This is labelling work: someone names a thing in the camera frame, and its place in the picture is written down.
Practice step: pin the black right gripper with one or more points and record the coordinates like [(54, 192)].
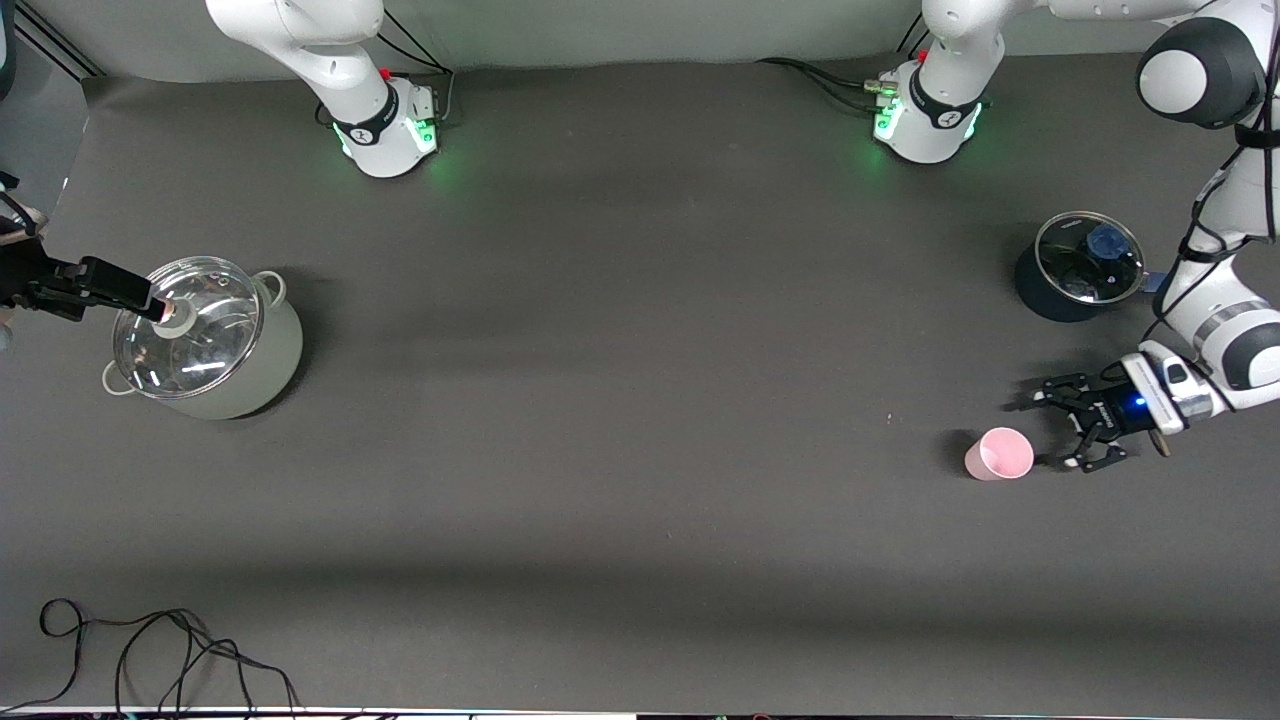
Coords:
[(28, 278)]

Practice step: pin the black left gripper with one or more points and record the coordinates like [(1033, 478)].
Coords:
[(1112, 414)]

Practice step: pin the pink plastic cup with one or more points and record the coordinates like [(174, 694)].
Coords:
[(1005, 455)]

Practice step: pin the glass stockpot lid with knob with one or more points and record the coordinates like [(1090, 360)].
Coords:
[(215, 350)]

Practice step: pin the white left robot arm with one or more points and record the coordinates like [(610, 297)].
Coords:
[(935, 130)]

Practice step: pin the grey white rounded object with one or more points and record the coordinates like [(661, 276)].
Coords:
[(25, 218)]

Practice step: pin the glass saucepan lid blue knob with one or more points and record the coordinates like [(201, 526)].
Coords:
[(1080, 270)]

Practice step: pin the dark grey table mat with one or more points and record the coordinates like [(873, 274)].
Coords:
[(640, 500)]

